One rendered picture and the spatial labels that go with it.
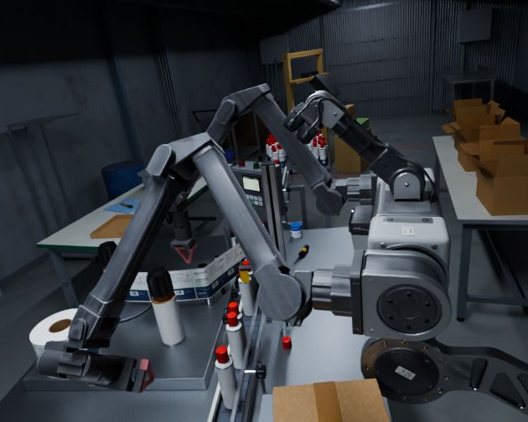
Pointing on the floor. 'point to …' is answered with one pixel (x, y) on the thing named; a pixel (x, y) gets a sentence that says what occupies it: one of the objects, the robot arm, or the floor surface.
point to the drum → (121, 177)
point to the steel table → (467, 82)
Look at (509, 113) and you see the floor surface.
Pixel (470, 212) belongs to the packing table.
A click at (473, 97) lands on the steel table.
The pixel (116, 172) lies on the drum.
